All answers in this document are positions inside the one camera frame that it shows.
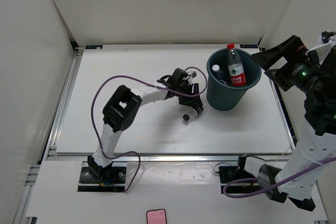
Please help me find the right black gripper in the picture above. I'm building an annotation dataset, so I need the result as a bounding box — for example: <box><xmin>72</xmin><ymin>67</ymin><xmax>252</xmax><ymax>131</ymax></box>
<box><xmin>249</xmin><ymin>35</ymin><xmax>327</xmax><ymax>94</ymax></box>

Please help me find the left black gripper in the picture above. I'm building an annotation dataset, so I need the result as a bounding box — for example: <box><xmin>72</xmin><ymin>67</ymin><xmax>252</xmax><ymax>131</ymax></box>
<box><xmin>175</xmin><ymin>82</ymin><xmax>202</xmax><ymax>106</ymax></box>

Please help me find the small black label bottle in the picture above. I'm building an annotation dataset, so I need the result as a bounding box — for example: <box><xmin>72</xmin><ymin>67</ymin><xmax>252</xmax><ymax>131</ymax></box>
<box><xmin>182</xmin><ymin>106</ymin><xmax>201</xmax><ymax>123</ymax></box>

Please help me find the clear bottle white cap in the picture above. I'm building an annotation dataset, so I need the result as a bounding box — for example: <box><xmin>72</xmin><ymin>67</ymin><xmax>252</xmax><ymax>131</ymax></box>
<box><xmin>212</xmin><ymin>65</ymin><xmax>229</xmax><ymax>86</ymax></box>

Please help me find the red label plastic bottle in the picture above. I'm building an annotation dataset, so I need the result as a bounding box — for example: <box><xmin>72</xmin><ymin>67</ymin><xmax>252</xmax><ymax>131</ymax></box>
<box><xmin>227</xmin><ymin>44</ymin><xmax>247</xmax><ymax>87</ymax></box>

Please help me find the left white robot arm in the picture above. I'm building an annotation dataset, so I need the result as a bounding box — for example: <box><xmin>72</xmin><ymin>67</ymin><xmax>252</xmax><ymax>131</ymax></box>
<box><xmin>88</xmin><ymin>68</ymin><xmax>204</xmax><ymax>183</ymax></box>

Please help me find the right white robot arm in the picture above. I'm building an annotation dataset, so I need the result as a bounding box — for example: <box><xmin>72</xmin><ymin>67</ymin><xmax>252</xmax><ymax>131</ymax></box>
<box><xmin>236</xmin><ymin>35</ymin><xmax>335</xmax><ymax>211</ymax></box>

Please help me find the dark green plastic bin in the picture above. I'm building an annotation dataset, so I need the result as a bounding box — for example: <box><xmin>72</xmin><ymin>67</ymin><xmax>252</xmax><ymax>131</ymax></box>
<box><xmin>206</xmin><ymin>48</ymin><xmax>261</xmax><ymax>111</ymax></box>

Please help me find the pink smartphone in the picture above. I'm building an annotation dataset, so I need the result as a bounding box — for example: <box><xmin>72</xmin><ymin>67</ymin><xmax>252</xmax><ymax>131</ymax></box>
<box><xmin>146</xmin><ymin>209</ymin><xmax>167</xmax><ymax>224</ymax></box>

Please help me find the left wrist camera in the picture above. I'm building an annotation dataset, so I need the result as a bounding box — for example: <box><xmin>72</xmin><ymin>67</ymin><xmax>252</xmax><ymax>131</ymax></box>
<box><xmin>169</xmin><ymin>68</ymin><xmax>197</xmax><ymax>86</ymax></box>

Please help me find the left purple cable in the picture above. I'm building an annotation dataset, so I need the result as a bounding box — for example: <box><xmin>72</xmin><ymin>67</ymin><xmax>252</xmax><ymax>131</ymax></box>
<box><xmin>90</xmin><ymin>66</ymin><xmax>209</xmax><ymax>192</ymax></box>

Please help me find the purple cable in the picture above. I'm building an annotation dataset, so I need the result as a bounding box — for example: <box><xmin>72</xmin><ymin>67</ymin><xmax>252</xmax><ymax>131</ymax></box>
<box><xmin>222</xmin><ymin>155</ymin><xmax>336</xmax><ymax>198</ymax></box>
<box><xmin>90</xmin><ymin>66</ymin><xmax>209</xmax><ymax>192</ymax></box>

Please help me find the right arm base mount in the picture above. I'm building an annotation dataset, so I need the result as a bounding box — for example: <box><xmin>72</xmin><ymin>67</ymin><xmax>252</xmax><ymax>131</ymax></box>
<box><xmin>213</xmin><ymin>154</ymin><xmax>259</xmax><ymax>194</ymax></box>

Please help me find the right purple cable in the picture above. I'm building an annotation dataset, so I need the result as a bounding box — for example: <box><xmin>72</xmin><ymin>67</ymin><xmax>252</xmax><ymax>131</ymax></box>
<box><xmin>222</xmin><ymin>155</ymin><xmax>336</xmax><ymax>198</ymax></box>

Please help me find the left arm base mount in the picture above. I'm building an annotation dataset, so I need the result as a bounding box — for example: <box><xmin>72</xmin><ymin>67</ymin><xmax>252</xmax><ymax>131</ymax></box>
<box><xmin>77</xmin><ymin>162</ymin><xmax>128</xmax><ymax>193</ymax></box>

